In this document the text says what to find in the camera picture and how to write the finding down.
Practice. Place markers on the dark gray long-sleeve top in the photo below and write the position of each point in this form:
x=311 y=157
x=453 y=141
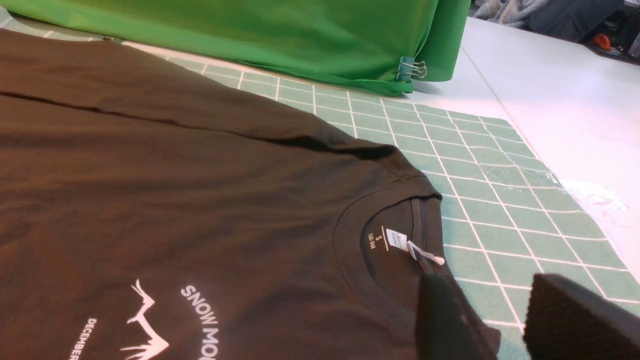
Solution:
x=151 y=213

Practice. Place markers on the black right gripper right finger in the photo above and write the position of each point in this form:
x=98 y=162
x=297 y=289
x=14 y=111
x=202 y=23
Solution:
x=566 y=321

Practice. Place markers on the green checkered table mat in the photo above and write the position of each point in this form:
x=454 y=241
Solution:
x=504 y=215

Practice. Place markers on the green backdrop cloth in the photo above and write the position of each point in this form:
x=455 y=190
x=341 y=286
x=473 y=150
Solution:
x=351 y=43

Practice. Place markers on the white garment tag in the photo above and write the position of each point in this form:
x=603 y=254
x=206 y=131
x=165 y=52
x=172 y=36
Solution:
x=395 y=239

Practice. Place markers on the silver binder clip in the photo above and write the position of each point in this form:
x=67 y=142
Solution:
x=409 y=69

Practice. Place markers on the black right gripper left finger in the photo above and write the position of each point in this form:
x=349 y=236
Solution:
x=447 y=328

